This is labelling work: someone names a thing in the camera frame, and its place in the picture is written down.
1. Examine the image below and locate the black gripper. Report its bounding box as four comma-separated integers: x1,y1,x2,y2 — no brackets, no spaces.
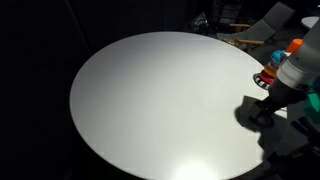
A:
249,77,308,122

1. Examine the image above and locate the small red object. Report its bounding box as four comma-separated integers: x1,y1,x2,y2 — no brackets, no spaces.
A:
252,73,271,91

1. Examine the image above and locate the wooden stick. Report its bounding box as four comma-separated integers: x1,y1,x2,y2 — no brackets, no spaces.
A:
235,38,265,46
229,22,252,29

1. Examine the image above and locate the grey reclining chair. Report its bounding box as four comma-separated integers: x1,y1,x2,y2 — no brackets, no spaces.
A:
215,1,296,44

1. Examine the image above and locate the small white round table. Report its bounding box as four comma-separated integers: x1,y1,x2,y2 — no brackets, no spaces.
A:
301,15,320,30

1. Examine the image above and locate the red stacking ring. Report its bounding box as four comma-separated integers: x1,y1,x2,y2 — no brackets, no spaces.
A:
259,69,276,85

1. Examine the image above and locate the orange stacking ring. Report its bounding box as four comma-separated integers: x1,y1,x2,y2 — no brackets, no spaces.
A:
263,63,280,77

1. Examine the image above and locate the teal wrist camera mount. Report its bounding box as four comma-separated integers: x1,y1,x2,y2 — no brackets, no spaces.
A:
303,77,320,125

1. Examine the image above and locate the blue dotted stacking ring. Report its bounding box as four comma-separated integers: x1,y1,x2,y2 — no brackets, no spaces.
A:
270,49,288,65

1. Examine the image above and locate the orange toy stacking post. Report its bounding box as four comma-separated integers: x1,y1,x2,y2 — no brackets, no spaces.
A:
285,38,304,54

